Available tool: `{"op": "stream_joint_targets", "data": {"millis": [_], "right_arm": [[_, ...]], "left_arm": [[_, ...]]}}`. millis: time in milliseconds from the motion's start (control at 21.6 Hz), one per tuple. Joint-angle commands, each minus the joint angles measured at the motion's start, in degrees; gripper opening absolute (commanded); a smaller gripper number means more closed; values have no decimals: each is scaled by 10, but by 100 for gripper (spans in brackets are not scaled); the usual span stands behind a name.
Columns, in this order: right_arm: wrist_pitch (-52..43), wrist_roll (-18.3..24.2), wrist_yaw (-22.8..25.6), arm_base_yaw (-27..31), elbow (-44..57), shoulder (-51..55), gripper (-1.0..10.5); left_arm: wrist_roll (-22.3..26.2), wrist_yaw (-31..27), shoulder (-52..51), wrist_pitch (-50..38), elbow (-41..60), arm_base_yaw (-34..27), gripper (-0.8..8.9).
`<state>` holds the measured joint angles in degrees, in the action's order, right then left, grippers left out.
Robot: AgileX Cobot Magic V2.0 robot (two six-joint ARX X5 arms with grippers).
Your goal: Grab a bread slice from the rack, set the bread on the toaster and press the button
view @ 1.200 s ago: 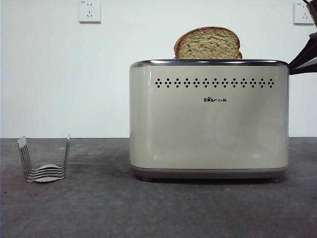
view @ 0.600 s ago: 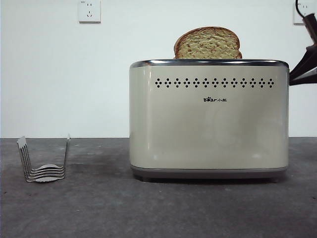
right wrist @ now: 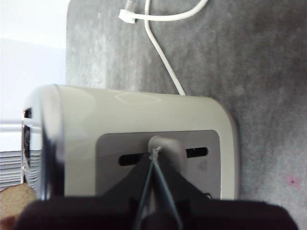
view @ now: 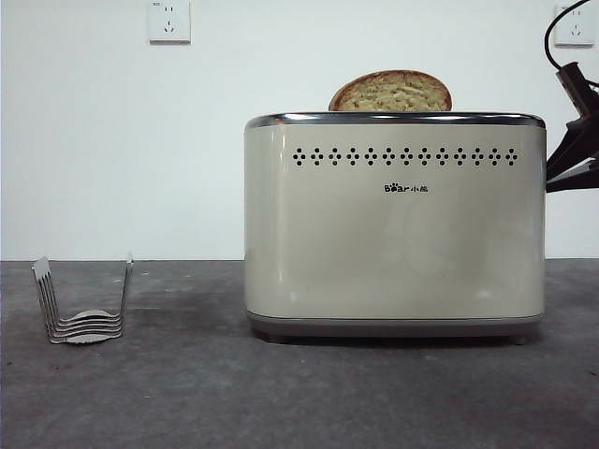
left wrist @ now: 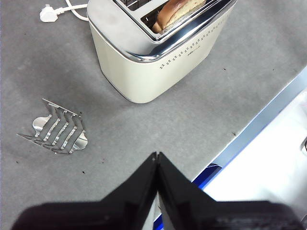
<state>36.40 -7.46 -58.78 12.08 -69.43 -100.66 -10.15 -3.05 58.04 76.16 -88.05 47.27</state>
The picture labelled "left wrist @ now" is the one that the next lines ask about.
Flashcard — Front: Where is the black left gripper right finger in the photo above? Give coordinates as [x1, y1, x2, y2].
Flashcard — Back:
[156, 151, 304, 230]

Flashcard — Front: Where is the cream toaster with chrome top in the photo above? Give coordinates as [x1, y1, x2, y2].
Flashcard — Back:
[86, 0, 238, 104]

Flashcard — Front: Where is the slice of bread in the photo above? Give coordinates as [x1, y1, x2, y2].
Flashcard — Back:
[152, 0, 207, 34]

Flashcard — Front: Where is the silver metal toast rack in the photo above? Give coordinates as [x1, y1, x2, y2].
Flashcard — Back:
[16, 98, 89, 155]

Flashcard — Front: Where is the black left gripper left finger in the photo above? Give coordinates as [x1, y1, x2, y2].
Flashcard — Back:
[11, 151, 158, 230]

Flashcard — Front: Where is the white power cable with plug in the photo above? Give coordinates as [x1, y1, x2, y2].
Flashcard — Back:
[39, 0, 89, 23]

